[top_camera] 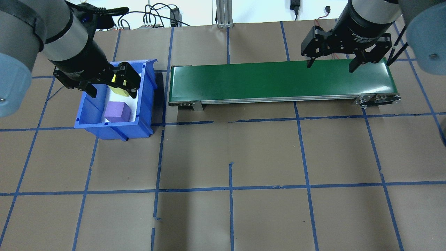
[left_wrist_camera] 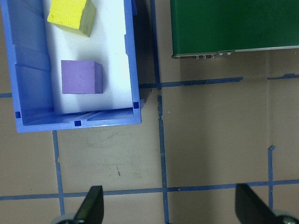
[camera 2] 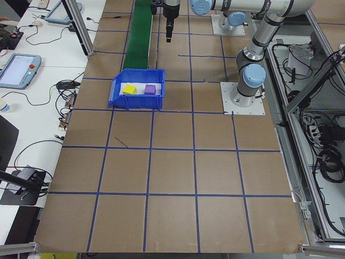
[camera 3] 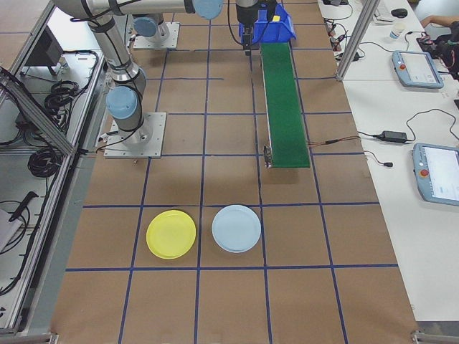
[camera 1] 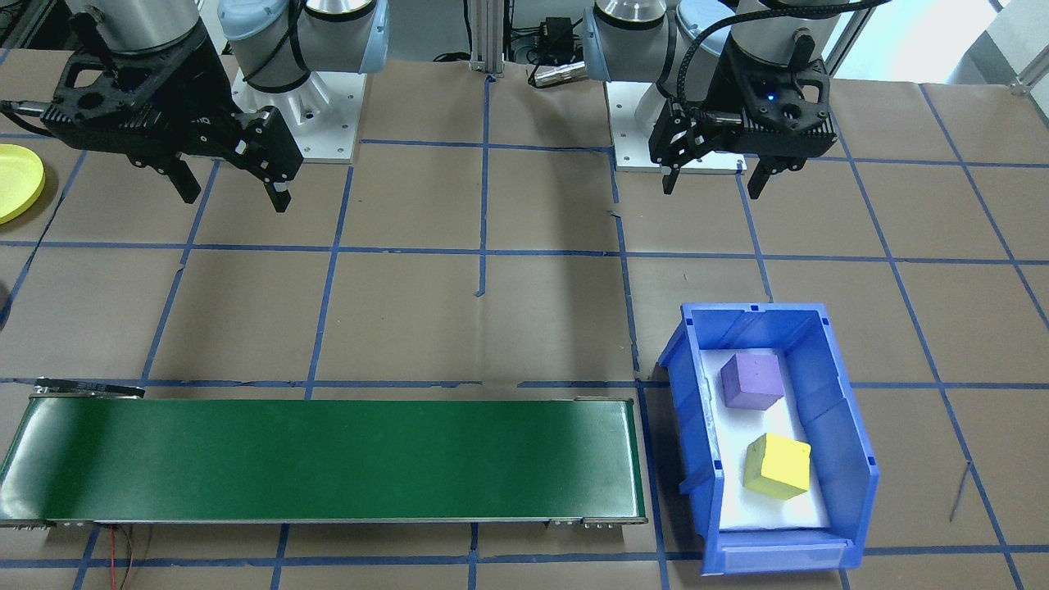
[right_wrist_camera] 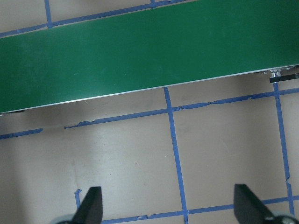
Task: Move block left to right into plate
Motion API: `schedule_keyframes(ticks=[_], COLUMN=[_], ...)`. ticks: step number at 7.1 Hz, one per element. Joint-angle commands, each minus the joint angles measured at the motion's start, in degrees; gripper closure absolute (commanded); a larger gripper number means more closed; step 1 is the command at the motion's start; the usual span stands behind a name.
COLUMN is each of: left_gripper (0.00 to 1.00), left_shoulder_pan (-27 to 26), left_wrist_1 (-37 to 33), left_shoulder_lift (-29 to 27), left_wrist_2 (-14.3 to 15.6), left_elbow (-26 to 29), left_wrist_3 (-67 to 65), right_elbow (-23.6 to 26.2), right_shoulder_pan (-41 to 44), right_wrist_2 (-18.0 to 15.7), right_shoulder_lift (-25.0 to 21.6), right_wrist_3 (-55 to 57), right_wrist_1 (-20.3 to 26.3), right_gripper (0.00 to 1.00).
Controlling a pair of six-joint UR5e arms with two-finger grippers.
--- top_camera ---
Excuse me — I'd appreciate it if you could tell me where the yellow foam cube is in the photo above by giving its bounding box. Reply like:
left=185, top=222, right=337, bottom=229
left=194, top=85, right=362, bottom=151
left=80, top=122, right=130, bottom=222
left=111, top=74, right=130, bottom=98

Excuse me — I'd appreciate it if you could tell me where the purple foam cube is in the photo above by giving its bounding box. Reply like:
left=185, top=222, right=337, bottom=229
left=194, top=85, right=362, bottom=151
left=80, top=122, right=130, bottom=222
left=103, top=101, right=132, bottom=123

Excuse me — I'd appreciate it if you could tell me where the white foam pad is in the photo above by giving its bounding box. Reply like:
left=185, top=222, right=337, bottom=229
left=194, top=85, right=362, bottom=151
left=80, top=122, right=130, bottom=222
left=101, top=71, right=143, bottom=123

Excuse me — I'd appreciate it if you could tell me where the blue plastic storage bin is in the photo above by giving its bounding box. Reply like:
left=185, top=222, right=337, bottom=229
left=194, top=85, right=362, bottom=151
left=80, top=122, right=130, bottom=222
left=74, top=59, right=158, bottom=141

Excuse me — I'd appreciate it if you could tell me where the green conveyor belt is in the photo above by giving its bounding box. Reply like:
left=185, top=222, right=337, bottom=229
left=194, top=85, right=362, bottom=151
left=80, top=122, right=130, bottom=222
left=168, top=57, right=402, bottom=112

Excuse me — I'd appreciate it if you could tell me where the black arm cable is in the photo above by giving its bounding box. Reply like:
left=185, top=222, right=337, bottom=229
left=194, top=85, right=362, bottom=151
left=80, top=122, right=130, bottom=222
left=386, top=25, right=409, bottom=67

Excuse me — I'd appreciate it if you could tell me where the red black conveyor cable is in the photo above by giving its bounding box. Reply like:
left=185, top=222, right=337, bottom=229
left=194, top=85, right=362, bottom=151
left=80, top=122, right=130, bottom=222
left=314, top=6, right=349, bottom=60

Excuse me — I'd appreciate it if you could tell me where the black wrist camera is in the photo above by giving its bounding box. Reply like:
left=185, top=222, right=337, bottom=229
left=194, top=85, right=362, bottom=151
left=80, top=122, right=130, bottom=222
left=66, top=2, right=130, bottom=31

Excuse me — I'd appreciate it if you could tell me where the aluminium profile post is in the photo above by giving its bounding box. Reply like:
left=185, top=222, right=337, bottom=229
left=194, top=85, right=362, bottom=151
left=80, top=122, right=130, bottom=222
left=215, top=0, right=235, bottom=29

